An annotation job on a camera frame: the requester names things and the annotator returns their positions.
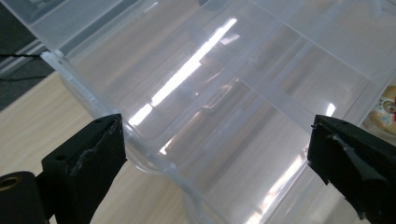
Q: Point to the clear plastic tiered storage box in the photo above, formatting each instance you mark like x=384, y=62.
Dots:
x=224, y=93

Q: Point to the aluminium floor rail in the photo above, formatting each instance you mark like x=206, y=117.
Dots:
x=18, y=60

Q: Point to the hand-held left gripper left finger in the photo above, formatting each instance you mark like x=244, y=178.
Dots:
x=87, y=165

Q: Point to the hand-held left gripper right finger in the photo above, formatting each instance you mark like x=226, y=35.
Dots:
x=355, y=165

